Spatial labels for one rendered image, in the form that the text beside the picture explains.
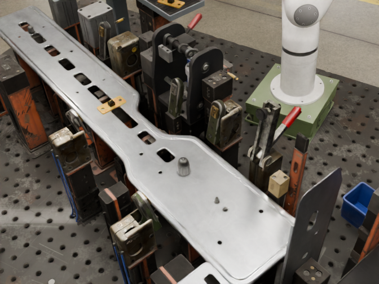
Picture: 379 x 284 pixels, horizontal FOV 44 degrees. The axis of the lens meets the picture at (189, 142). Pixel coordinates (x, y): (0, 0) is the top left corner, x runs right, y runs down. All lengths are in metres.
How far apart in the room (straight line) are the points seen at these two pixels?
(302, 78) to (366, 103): 0.35
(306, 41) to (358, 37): 2.02
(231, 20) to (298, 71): 2.06
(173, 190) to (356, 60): 2.37
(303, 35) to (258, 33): 1.95
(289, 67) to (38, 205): 0.94
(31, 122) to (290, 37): 0.91
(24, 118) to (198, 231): 0.82
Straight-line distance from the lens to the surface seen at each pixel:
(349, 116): 1.85
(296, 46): 1.59
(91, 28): 1.63
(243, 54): 2.10
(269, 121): 1.08
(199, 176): 1.20
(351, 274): 1.05
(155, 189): 1.18
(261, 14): 3.74
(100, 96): 1.48
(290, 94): 1.72
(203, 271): 1.05
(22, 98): 1.64
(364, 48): 3.49
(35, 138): 1.75
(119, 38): 1.55
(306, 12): 1.46
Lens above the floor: 1.92
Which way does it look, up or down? 46 degrees down
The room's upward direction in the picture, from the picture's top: 3 degrees counter-clockwise
